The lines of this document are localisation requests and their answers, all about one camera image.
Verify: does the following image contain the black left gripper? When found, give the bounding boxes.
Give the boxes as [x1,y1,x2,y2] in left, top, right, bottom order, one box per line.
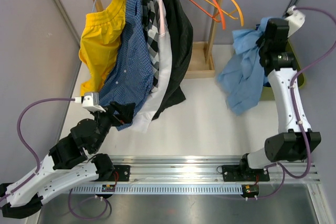
[91,101,136,153]

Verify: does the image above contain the light blue shirt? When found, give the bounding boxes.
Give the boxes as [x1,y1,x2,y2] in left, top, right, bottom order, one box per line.
[217,17,270,115]

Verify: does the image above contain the black striped shirt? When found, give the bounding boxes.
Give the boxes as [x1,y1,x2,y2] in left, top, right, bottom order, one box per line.
[153,0,193,120]

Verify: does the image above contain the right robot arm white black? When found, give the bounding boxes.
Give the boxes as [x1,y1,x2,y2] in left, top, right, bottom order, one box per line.
[238,18,321,180]

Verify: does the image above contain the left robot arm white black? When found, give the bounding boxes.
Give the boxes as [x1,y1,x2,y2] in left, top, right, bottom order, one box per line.
[1,102,135,219]

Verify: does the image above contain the blue checked shirt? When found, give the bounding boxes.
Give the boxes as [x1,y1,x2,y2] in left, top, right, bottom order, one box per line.
[99,0,153,115]

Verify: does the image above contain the black white plaid shirt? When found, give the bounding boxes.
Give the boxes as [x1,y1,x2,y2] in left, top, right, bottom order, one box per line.
[141,0,160,93]

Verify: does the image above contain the olive green plastic bin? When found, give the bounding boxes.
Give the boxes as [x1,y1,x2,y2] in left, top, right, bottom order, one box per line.
[260,41,305,101]

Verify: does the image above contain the wooden clothes rack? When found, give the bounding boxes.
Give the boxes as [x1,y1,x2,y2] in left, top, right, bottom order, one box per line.
[82,0,229,79]

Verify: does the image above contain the yellow shorts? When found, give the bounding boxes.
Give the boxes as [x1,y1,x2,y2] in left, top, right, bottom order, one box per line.
[79,0,127,95]

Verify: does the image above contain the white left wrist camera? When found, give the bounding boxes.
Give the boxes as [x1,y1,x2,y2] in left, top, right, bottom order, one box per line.
[74,92,106,112]

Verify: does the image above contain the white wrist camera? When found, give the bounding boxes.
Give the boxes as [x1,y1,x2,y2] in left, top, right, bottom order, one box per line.
[74,92,106,112]
[285,5,306,38]

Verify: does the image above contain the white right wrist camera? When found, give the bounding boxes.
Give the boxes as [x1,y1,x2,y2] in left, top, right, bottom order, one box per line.
[285,5,306,38]

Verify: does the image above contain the aluminium mounting rail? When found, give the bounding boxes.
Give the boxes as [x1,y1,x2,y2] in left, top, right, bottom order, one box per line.
[72,156,321,195]

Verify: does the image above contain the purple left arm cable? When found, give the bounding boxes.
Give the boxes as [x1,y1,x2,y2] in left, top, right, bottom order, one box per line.
[0,97,79,204]

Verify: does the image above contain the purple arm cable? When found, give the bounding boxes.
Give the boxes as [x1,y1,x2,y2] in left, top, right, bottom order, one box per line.
[262,7,336,185]
[0,97,79,204]

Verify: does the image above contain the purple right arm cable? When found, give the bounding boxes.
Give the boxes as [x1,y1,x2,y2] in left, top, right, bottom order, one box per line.
[262,7,336,185]

